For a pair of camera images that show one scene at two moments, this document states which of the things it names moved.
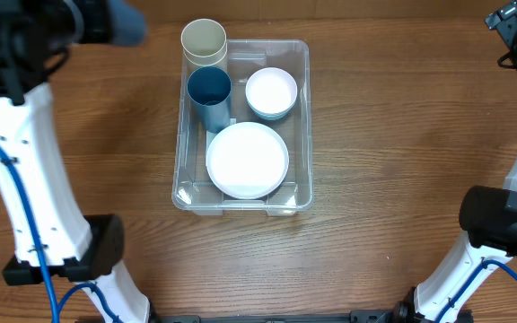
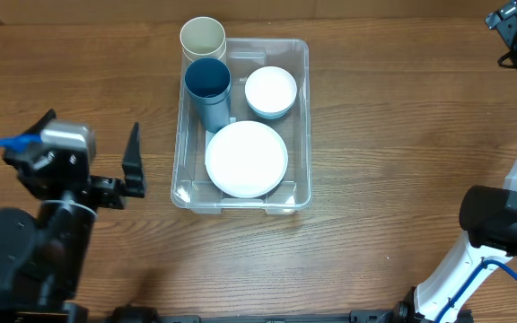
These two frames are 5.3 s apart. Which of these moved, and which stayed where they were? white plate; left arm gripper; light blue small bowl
Moved: left arm gripper
Stayed: white plate; light blue small bowl
